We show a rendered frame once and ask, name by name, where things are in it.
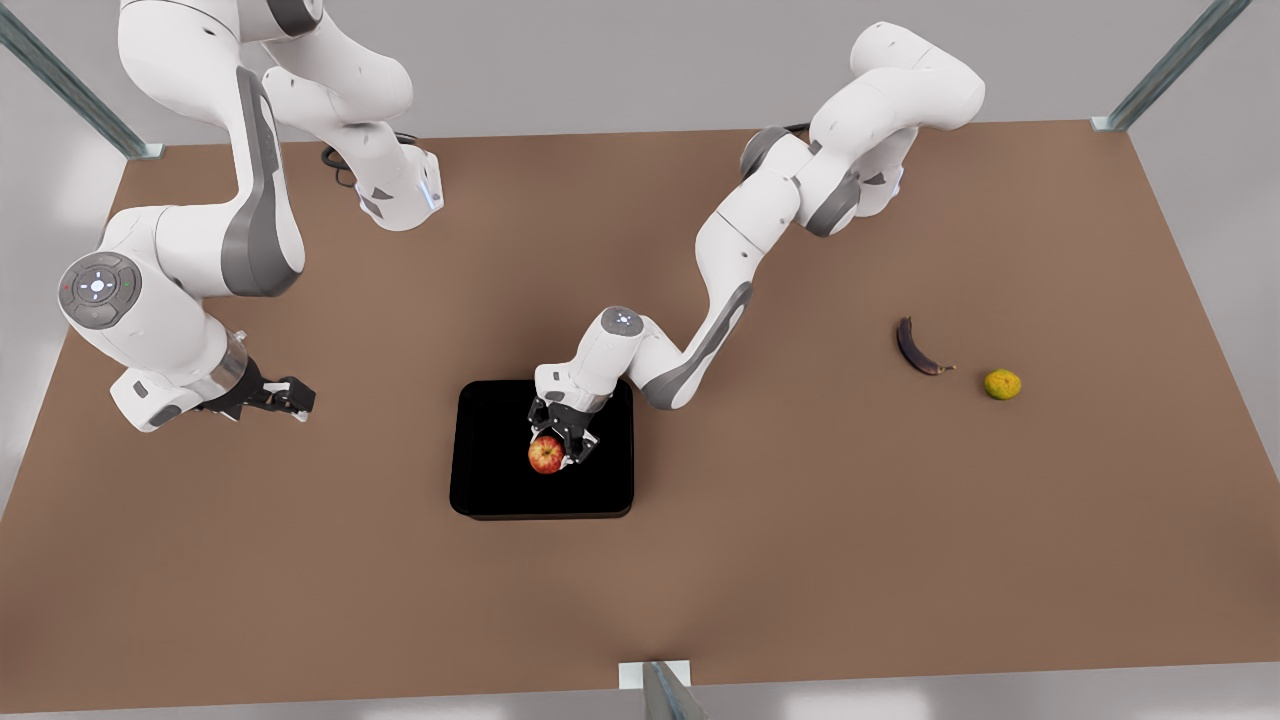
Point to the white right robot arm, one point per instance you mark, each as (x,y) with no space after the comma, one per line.
(180,250)

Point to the silver frame post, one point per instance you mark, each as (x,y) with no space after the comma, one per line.
(665,690)
(70,85)
(1170,65)

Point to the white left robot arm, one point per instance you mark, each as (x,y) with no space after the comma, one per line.
(760,210)

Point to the black square tray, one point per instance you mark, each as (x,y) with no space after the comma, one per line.
(500,470)

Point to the yellow-green lemon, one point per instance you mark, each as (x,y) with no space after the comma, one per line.
(1002,384)

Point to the dark overripe banana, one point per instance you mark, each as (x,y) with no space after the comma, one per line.
(915,350)

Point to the red apple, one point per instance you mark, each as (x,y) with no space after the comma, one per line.
(546,455)

